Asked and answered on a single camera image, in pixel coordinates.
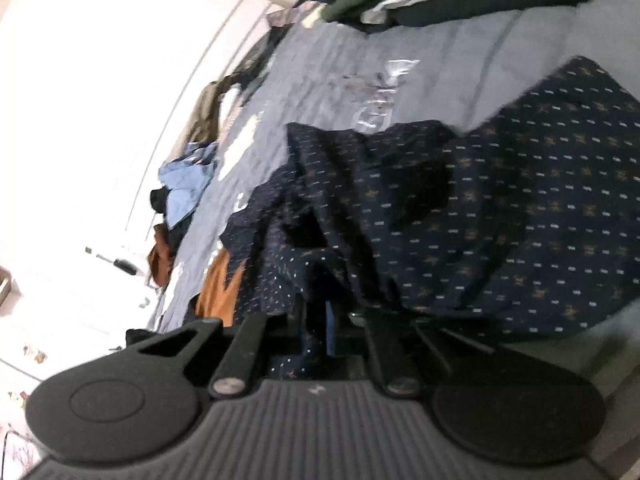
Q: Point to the white headboard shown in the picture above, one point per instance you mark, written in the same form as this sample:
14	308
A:
200	50

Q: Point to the black crumpled garment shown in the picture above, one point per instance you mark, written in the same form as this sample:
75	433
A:
159	200

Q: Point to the rust brown garment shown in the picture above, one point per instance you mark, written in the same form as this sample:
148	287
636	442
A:
160	260

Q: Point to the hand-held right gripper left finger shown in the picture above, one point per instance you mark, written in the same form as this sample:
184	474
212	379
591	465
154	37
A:
301	332

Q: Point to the blue denim shirt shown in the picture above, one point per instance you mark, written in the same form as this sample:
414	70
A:
185	185

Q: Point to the grey mouse wall sticker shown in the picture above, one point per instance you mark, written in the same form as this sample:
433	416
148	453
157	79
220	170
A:
35	355

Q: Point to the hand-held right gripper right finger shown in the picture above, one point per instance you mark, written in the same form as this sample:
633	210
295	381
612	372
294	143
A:
330	330

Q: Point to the yellow mouse wall sticker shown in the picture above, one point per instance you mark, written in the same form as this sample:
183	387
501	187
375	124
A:
17	396

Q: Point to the khaki garment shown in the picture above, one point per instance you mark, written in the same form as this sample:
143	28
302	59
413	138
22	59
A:
205	110

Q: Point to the dark grey pants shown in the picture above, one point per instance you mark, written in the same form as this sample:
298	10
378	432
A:
265	55

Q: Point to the grey-blue printed quilt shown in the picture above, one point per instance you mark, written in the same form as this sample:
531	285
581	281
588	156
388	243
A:
440	45

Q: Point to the black hairbrush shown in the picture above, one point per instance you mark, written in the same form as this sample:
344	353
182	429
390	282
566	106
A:
125	266

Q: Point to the navy dotted orange-lined top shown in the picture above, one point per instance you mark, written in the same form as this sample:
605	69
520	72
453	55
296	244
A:
500	200

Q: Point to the black knit sweater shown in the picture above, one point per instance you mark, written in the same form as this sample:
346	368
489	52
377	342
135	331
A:
140	335

